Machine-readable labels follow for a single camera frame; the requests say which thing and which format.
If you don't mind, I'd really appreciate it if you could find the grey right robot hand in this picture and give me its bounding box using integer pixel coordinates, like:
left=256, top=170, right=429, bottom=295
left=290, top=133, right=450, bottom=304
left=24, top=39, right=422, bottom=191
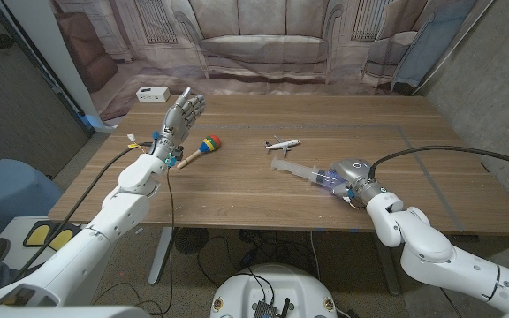
left=324, top=157, right=382, bottom=199

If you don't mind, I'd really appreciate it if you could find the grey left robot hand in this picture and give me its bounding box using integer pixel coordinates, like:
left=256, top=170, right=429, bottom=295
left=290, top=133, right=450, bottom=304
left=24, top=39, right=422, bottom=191
left=156, top=87, right=207, bottom=154

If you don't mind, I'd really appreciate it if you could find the clear plastic syringe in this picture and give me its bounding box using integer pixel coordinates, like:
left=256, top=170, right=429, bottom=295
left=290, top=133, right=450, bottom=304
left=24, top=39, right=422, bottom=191
left=270, top=156, right=348, bottom=191

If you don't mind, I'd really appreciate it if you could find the white toy plane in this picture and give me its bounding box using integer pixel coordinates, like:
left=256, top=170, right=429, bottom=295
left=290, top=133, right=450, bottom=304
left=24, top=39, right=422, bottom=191
left=264, top=135, right=302, bottom=158

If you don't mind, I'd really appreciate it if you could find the white power box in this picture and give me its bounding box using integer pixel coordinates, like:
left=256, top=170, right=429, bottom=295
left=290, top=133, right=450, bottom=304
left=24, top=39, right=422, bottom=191
left=135, top=87, right=171, bottom=103

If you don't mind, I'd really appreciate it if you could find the colourful striped wooden maraca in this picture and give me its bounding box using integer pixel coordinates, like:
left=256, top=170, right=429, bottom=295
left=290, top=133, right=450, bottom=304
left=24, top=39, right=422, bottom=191
left=176, top=134, right=223, bottom=170

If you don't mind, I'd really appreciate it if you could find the grey tape outline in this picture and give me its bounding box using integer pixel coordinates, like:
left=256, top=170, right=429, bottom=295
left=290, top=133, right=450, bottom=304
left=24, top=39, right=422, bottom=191
left=192, top=123, right=463, bottom=233

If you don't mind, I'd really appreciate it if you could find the grey table leg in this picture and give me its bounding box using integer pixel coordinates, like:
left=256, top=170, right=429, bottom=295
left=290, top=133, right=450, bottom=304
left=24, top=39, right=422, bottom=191
left=371, top=232, right=402, bottom=296

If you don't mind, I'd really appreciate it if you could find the printed living room backdrop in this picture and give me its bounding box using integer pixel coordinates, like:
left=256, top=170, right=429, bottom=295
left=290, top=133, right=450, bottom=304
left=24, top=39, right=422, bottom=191
left=50, top=0, right=481, bottom=123

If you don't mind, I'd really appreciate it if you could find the black round floor fan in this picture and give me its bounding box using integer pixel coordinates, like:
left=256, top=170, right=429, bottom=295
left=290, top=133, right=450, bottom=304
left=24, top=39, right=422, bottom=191
left=174, top=227, right=210, bottom=255

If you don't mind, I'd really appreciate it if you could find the white table leg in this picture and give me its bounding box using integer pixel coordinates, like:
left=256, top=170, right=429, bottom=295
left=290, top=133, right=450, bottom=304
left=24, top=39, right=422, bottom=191
left=148, top=227, right=175, bottom=286

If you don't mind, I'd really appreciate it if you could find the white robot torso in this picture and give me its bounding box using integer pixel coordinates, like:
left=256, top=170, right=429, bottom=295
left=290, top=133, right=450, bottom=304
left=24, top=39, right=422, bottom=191
left=209, top=263, right=338, bottom=318

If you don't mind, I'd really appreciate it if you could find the yellow black foot pedal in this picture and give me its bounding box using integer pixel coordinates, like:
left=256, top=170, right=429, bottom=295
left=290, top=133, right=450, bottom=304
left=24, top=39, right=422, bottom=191
left=23, top=220, right=55, bottom=248
left=47, top=227, right=81, bottom=253

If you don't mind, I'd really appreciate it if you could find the blue padded chair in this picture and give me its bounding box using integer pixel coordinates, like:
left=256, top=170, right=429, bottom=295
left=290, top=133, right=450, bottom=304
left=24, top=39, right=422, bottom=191
left=0, top=158, right=65, bottom=248

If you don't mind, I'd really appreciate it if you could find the white pedal platform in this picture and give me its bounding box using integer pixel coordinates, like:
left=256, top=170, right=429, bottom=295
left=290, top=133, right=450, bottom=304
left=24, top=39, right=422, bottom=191
left=0, top=215, right=118, bottom=306

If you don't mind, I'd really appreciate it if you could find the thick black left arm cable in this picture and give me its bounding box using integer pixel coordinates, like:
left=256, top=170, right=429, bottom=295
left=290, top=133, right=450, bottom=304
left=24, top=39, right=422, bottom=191
left=11, top=141, right=154, bottom=284

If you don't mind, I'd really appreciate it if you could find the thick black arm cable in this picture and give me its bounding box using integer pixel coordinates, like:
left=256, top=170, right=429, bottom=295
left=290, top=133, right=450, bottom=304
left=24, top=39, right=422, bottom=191
left=368, top=145, right=509, bottom=180
left=11, top=141, right=154, bottom=284

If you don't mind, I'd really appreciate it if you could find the white floor cable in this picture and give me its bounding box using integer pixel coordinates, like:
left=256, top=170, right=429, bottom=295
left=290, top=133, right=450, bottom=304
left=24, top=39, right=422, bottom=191
left=309, top=231, right=323, bottom=283

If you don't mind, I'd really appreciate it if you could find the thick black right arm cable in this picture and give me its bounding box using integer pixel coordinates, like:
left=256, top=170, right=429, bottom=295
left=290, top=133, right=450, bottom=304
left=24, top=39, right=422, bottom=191
left=368, top=145, right=509, bottom=180

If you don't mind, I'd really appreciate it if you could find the thin black left wrist cable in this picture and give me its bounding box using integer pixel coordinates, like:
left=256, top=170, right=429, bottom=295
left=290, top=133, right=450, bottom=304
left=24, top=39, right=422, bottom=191
left=146, top=170, right=177, bottom=317

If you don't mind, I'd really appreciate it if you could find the black floor cable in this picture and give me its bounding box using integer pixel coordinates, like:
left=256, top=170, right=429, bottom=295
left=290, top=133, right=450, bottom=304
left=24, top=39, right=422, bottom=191
left=195, top=235, right=240, bottom=289

